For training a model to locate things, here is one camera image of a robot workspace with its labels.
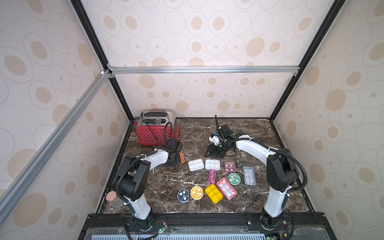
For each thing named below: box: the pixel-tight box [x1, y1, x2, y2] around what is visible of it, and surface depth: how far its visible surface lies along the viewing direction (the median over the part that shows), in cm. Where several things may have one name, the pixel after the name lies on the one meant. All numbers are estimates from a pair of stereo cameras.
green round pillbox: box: [228, 172, 241, 186], surface depth 89 cm
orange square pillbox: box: [180, 152, 185, 164], surface depth 96 cm
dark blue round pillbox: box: [177, 189, 190, 203], surface depth 83 cm
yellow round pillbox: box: [190, 185, 204, 200], surface depth 84 cm
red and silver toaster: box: [134, 110, 180, 146], surface depth 96 cm
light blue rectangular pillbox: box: [243, 166, 257, 186], surface depth 91 cm
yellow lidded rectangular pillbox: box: [205, 184, 224, 205], surface depth 84 cm
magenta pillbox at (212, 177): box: [208, 169, 217, 185], surface depth 90 cm
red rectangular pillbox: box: [216, 177, 238, 200], surface depth 85 cm
